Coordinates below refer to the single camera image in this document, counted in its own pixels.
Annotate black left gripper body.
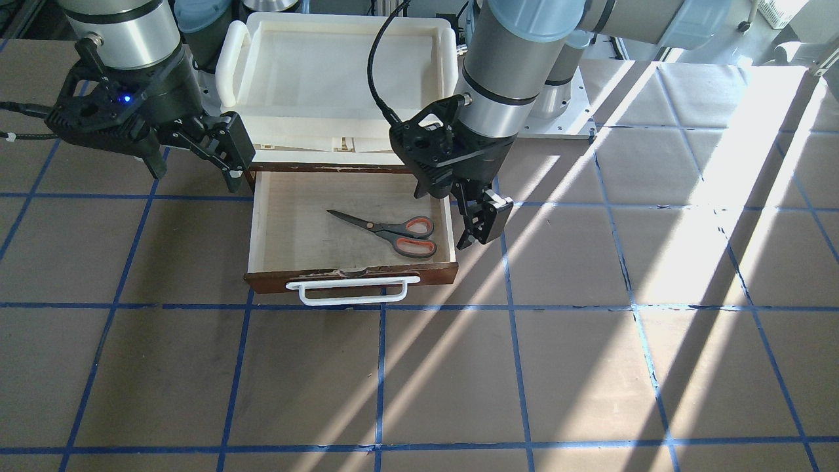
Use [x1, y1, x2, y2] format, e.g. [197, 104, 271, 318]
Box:
[389, 94, 515, 199]

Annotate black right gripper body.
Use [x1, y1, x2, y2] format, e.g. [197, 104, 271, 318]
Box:
[45, 36, 205, 161]

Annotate grey orange scissors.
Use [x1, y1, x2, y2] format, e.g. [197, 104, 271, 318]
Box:
[327, 209, 437, 259]

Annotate light wooden drawer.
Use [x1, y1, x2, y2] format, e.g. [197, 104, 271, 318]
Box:
[244, 171, 458, 294]

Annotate white drawer handle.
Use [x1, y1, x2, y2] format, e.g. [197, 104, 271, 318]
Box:
[286, 274, 421, 307]

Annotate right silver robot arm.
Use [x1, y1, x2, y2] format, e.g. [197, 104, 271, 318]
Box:
[45, 1, 255, 192]

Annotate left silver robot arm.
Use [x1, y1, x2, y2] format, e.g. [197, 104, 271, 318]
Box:
[372, 1, 731, 250]

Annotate dark wooden drawer cabinet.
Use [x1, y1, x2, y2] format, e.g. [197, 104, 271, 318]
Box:
[243, 158, 411, 191]

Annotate white plastic bin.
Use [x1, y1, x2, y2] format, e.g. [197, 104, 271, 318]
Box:
[215, 12, 459, 163]

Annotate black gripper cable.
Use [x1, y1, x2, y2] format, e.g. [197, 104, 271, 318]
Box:
[367, 0, 412, 125]
[0, 100, 60, 142]

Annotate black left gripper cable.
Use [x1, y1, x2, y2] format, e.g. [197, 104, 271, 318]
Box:
[367, 0, 412, 125]

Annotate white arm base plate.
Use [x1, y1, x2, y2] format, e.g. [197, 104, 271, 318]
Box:
[518, 69, 598, 140]

